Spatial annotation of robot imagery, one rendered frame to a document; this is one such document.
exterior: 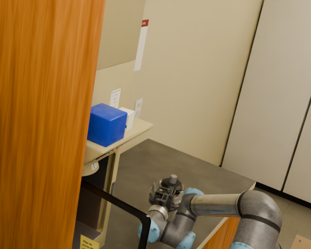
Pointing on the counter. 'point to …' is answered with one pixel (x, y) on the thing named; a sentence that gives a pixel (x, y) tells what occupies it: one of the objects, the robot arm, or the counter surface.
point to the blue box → (106, 125)
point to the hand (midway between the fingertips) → (168, 193)
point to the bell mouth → (90, 169)
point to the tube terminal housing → (105, 89)
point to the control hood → (97, 149)
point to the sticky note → (88, 243)
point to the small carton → (128, 118)
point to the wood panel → (39, 117)
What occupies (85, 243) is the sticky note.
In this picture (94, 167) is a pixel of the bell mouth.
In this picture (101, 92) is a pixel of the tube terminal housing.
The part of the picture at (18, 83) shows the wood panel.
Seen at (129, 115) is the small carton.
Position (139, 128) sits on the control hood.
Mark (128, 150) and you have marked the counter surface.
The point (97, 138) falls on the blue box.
